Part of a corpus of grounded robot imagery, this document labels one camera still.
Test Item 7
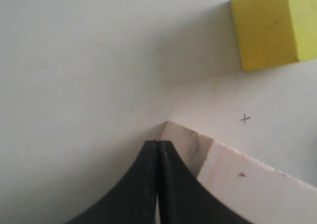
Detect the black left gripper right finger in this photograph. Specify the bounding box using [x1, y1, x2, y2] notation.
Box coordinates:
[158, 141, 249, 224]

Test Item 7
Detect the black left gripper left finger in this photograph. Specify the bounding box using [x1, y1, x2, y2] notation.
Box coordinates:
[68, 141, 158, 224]

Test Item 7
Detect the large pale wooden cube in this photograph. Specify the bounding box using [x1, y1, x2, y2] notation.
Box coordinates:
[160, 121, 317, 224]

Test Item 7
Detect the yellow cube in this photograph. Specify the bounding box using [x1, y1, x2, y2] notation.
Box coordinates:
[230, 0, 317, 71]

